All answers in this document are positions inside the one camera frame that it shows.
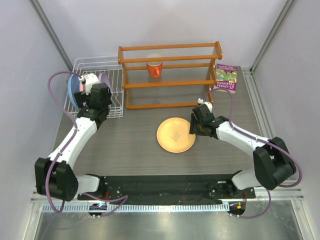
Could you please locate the purple plate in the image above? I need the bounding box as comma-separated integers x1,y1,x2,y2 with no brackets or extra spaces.
98,72,111,89

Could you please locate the blue plate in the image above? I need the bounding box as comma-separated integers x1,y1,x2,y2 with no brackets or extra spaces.
67,74,80,109

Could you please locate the orange yellow plate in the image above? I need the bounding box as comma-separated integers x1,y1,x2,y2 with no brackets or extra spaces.
156,117,196,154

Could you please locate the pink plate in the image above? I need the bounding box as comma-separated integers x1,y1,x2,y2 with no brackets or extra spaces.
79,75,86,92

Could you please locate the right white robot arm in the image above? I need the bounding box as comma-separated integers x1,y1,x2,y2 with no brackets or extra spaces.
189,102,297,198

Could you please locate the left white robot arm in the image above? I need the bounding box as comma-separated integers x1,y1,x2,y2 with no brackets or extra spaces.
34,83,112,202

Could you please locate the orange wooden shelf rack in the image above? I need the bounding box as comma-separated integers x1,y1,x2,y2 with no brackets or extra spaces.
117,41,223,110

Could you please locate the purple children's book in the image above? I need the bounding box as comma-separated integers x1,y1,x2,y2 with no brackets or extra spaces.
214,64,238,94

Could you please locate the orange mug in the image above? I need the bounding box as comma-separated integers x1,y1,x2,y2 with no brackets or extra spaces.
146,61,163,78

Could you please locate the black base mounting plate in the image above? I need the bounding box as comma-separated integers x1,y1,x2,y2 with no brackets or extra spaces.
92,174,256,206

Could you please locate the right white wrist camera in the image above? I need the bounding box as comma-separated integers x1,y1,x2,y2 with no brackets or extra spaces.
197,98,213,113

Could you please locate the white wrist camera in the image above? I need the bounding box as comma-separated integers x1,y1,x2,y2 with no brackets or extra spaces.
197,98,213,113
84,73,99,95

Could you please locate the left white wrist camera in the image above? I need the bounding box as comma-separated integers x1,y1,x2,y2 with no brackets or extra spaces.
84,73,99,95

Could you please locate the white wire dish rack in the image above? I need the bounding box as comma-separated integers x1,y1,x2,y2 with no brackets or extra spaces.
72,55,124,119

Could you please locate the white slotted cable duct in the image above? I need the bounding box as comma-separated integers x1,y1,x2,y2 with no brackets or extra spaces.
41,202,230,214

